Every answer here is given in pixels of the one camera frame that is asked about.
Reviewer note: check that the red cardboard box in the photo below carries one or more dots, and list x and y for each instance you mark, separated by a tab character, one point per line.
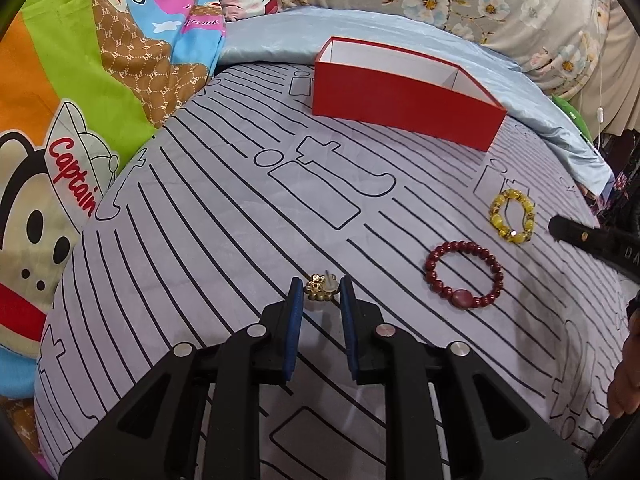
400	105

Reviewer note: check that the purple floral cloth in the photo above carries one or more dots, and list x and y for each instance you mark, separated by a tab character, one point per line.
607	205

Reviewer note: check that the cartoon monkey blanket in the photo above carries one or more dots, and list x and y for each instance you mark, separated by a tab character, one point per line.
50	110

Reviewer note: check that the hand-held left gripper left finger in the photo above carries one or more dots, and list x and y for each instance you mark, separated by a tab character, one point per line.
295	330

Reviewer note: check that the grey striped bed sheet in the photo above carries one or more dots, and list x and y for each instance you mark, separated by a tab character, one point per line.
200	240

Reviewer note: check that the green plush item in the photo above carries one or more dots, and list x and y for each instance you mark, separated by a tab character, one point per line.
575	117

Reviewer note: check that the gold earring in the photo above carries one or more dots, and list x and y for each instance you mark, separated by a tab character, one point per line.
317	290

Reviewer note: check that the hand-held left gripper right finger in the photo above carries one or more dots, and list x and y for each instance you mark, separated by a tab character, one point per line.
350	330

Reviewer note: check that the person's right hand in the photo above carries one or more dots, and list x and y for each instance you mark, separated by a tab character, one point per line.
627	385

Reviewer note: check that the beige curtain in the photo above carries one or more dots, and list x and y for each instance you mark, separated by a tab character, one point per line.
625	60

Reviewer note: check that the dark hanging clothes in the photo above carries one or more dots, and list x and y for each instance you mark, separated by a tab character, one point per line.
627	185

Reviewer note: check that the light blue quilt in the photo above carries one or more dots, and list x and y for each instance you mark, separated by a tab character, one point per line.
280	40

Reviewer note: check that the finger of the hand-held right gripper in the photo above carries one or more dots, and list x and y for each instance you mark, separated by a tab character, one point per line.
572	232

